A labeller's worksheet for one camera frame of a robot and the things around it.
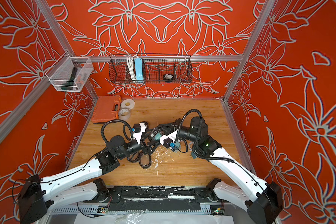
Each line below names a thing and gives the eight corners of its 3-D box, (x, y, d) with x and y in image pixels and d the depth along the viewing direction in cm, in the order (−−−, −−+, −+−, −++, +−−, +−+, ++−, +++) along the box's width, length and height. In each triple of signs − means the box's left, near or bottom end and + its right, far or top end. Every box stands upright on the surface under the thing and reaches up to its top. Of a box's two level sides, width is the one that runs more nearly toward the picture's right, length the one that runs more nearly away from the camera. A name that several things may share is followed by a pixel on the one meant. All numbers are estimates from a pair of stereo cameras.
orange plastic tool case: (95, 126, 106) (91, 120, 100) (102, 102, 122) (98, 96, 116) (119, 124, 107) (116, 118, 101) (122, 101, 123) (120, 94, 117)
